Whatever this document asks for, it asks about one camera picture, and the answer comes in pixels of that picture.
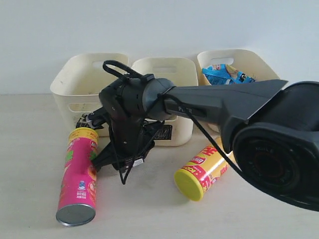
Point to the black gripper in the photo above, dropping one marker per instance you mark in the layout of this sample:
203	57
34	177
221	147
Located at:
129	142

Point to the blue noodle packet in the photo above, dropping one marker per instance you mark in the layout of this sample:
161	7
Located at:
224	74

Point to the purple drink carton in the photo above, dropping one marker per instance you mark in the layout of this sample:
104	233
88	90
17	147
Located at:
138	162

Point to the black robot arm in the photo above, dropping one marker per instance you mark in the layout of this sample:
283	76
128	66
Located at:
271	128

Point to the pink chips can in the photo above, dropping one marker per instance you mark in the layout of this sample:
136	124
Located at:
77	200

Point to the left cream plastic bin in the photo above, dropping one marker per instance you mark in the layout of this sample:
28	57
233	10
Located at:
77	85

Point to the yellow chips can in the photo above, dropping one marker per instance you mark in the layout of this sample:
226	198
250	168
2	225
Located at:
197	176

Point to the right cream plastic bin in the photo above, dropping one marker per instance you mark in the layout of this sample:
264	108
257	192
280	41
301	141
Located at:
245	61

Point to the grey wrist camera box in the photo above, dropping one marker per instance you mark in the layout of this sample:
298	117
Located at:
98	118

